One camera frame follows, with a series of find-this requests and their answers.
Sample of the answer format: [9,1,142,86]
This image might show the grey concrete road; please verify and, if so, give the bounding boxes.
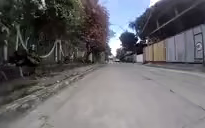
[0,62,205,128]

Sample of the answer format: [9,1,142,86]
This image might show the cracked concrete pavement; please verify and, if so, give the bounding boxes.
[0,63,101,112]

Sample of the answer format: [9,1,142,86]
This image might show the red-leaved tree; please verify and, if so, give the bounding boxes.
[78,0,111,64]

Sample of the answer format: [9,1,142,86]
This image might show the yellow panel fence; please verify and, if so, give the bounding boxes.
[142,40,168,63]

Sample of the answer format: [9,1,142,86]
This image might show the fence with white posts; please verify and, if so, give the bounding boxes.
[0,23,91,68]

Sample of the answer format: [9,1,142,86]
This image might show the dark round tree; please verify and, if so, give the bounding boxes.
[118,30,139,54]

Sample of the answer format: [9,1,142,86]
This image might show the white wall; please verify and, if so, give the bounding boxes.
[135,53,144,64]

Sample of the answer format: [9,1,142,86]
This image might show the grey pavement by wall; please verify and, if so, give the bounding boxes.
[141,61,205,77]

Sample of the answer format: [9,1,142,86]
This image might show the green trees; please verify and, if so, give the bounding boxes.
[0,0,88,64]

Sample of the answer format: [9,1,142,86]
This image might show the grey panel wall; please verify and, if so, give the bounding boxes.
[164,21,205,65]

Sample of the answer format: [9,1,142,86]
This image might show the unfinished concrete building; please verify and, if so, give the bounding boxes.
[136,0,205,44]

